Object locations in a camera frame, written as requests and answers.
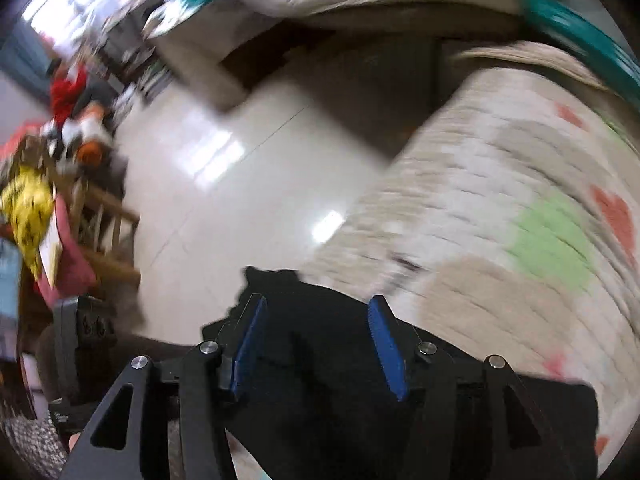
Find heart printed blanket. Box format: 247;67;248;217
299;41;640;472

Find pink cloth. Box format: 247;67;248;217
34;194;99;307

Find grey speckled cloth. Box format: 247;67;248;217
0;410;68;480

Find wooden chair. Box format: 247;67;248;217
44;150;142;292

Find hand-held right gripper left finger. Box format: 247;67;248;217
60;294;269;480

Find teal striped cloth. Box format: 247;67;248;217
520;0;640;103

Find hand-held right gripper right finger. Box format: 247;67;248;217
367;295;597;480

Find beige sofa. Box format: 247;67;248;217
145;0;551;111

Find yellow patterned cloth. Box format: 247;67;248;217
0;166;57;277

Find black pants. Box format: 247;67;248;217
201;266;600;480

